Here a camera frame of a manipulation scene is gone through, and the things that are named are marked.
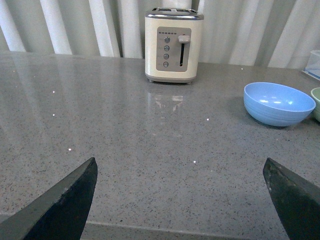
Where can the clear plastic food container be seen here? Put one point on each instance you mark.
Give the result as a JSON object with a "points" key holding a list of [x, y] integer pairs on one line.
{"points": [[313, 65]]}

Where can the cream two-slot toaster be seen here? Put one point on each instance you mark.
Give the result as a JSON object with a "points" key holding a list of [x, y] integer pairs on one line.
{"points": [[173, 38]]}

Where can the blue bowl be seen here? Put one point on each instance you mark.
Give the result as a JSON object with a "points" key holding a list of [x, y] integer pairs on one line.
{"points": [[277, 105]]}

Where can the white curtain backdrop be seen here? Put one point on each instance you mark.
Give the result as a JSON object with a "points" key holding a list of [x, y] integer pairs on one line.
{"points": [[266, 33]]}

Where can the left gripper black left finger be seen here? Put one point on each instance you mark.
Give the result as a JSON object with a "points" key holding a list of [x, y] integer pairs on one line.
{"points": [[58, 214]]}

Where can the green bowl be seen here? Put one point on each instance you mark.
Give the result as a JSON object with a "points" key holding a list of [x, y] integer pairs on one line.
{"points": [[315, 94]]}

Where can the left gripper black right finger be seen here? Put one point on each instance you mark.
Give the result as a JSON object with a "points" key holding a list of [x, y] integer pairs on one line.
{"points": [[296, 201]]}

